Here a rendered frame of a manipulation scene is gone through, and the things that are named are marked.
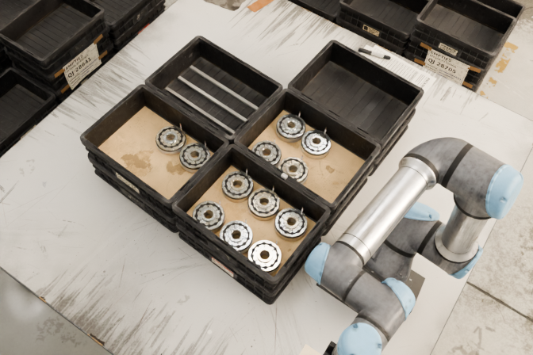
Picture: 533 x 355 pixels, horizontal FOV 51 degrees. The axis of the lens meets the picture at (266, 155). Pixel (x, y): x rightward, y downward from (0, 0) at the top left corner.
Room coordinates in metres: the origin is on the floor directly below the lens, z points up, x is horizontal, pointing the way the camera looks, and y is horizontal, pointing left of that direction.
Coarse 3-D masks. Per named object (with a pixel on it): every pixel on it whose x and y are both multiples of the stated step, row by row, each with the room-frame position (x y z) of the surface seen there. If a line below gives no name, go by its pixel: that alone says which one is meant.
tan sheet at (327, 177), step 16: (272, 128) 1.16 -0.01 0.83; (288, 144) 1.09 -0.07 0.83; (336, 144) 1.11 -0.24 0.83; (304, 160) 1.03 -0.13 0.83; (320, 160) 1.04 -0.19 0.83; (336, 160) 1.04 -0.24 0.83; (352, 160) 1.05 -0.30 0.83; (320, 176) 0.98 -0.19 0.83; (336, 176) 0.98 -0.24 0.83; (352, 176) 0.99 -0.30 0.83; (320, 192) 0.91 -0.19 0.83; (336, 192) 0.92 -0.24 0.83
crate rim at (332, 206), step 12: (276, 96) 1.22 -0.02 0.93; (300, 96) 1.23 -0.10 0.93; (264, 108) 1.17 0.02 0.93; (252, 120) 1.11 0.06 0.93; (336, 120) 1.14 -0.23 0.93; (240, 132) 1.06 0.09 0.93; (360, 132) 1.10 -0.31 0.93; (240, 144) 1.01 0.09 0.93; (372, 144) 1.06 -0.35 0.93; (372, 156) 1.01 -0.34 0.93; (276, 168) 0.93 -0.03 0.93; (360, 168) 0.96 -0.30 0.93; (312, 192) 0.86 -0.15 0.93; (336, 204) 0.82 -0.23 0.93
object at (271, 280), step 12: (252, 156) 0.97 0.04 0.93; (264, 168) 0.93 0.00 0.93; (288, 180) 0.89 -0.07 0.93; (300, 192) 0.85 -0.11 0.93; (324, 204) 0.82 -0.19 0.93; (180, 216) 0.75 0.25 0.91; (324, 216) 0.77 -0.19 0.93; (204, 228) 0.70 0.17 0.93; (312, 228) 0.73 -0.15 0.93; (216, 240) 0.67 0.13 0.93; (228, 252) 0.64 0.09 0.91; (300, 252) 0.66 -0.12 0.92; (288, 264) 0.61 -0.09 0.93; (264, 276) 0.57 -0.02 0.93; (276, 276) 0.58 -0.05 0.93
